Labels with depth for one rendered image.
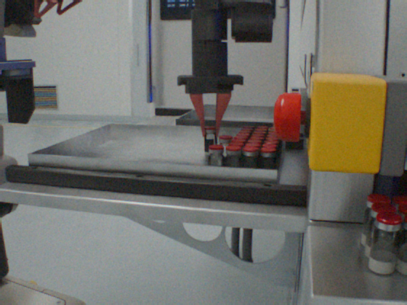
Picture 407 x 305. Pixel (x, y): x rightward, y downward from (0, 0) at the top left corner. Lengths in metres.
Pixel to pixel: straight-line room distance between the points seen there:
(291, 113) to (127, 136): 0.52
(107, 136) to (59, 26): 6.33
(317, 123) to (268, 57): 1.13
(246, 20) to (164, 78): 0.87
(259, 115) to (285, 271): 0.57
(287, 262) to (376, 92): 0.33
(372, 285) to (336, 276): 0.03
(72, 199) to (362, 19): 0.38
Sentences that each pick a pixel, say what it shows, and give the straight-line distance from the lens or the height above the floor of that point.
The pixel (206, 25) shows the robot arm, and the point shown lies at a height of 1.09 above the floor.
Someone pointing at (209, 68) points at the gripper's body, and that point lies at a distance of 0.63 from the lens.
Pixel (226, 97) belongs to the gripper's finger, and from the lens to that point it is 0.63.
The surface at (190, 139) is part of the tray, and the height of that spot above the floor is 0.89.
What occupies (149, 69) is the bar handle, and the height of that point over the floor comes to 1.00.
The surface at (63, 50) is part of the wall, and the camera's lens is 7.03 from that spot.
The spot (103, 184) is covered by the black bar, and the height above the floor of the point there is 0.89.
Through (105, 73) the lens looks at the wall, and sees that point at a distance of 6.66.
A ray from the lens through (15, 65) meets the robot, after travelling 0.97.
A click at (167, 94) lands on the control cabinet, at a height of 0.90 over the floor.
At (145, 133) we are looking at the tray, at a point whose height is 0.90.
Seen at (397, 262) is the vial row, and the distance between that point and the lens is 0.35.
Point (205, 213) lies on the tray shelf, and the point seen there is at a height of 0.87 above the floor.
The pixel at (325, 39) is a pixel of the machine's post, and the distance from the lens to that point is 0.39.
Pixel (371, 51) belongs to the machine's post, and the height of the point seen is 1.05.
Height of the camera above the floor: 1.04
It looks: 14 degrees down
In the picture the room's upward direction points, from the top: straight up
